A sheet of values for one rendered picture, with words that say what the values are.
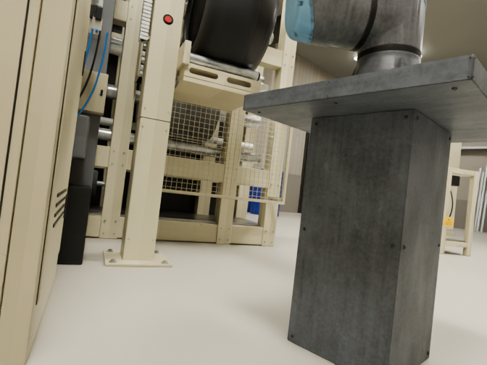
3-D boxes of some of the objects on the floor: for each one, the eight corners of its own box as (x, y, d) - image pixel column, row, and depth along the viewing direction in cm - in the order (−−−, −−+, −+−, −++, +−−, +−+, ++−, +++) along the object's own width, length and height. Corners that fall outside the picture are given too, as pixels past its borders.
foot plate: (104, 266, 134) (105, 260, 134) (102, 252, 159) (103, 247, 159) (172, 267, 145) (172, 262, 145) (160, 253, 170) (161, 249, 170)
